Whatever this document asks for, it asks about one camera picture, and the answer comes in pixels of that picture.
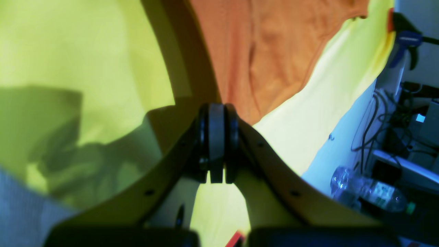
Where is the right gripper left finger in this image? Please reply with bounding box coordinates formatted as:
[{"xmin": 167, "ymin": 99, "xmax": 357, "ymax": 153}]
[{"xmin": 43, "ymin": 103, "xmax": 210, "ymax": 247}]

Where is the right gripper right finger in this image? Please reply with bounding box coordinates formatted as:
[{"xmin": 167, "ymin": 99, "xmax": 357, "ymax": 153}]
[{"xmin": 224, "ymin": 103, "xmax": 402, "ymax": 247}]

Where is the orange T-shirt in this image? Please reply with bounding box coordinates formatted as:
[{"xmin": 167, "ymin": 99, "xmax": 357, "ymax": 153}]
[{"xmin": 190, "ymin": 0, "xmax": 369, "ymax": 125}]

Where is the clear plastic water bottle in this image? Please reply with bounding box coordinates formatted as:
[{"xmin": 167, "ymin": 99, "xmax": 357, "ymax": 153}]
[{"xmin": 330, "ymin": 167, "xmax": 416, "ymax": 214}]

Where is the yellow table cloth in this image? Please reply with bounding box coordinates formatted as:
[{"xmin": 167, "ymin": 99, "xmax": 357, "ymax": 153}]
[{"xmin": 1, "ymin": 0, "xmax": 395, "ymax": 247}]

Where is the blue handled clamp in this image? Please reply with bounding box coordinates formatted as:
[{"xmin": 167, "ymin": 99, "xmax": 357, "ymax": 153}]
[{"xmin": 387, "ymin": 8, "xmax": 439, "ymax": 70}]

